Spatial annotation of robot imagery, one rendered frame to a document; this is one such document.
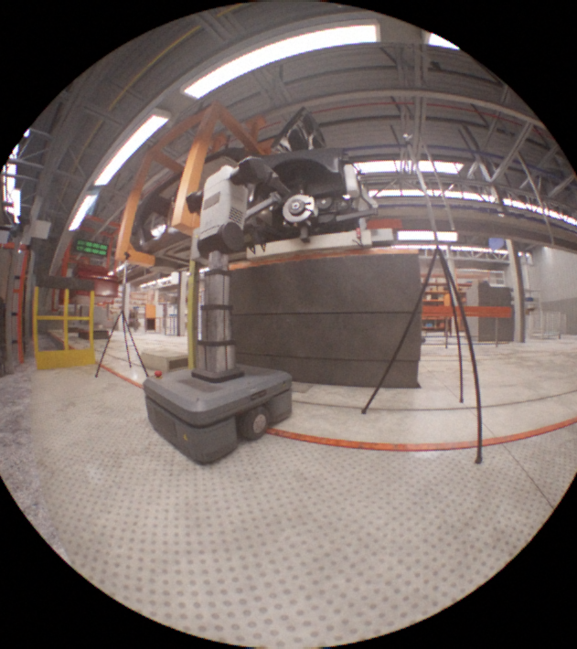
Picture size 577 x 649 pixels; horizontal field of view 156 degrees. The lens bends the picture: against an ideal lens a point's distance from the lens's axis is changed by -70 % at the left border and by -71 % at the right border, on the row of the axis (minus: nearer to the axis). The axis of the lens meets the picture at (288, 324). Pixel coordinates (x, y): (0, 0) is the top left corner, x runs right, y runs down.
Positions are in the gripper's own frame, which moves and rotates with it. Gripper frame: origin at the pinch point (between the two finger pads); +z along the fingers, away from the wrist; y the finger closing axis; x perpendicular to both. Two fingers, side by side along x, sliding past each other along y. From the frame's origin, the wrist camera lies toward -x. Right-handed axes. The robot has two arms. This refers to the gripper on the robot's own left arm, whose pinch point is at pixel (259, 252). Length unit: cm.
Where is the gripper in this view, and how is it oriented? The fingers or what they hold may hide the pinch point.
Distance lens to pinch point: 173.6
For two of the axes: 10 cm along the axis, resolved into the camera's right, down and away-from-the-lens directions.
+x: -4.5, 5.0, -7.4
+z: 2.6, 8.6, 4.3
